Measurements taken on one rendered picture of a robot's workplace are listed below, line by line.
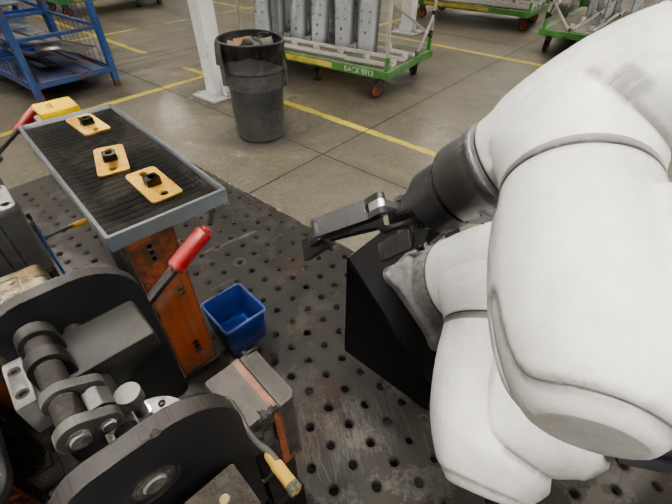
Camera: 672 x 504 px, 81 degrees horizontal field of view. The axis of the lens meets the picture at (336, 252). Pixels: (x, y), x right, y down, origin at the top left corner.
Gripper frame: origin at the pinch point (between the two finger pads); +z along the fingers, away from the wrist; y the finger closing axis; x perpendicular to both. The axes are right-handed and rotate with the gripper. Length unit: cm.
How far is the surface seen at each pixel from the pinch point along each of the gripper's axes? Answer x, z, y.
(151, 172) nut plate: 11.0, 4.5, -25.4
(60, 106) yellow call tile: 33, 26, -36
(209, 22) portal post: 289, 226, 61
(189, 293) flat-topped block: 0.1, 26.1, -16.3
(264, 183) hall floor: 109, 178, 74
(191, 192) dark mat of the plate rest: 6.5, 0.0, -21.9
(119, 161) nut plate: 14.1, 8.4, -28.6
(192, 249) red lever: -1.7, -3.0, -22.9
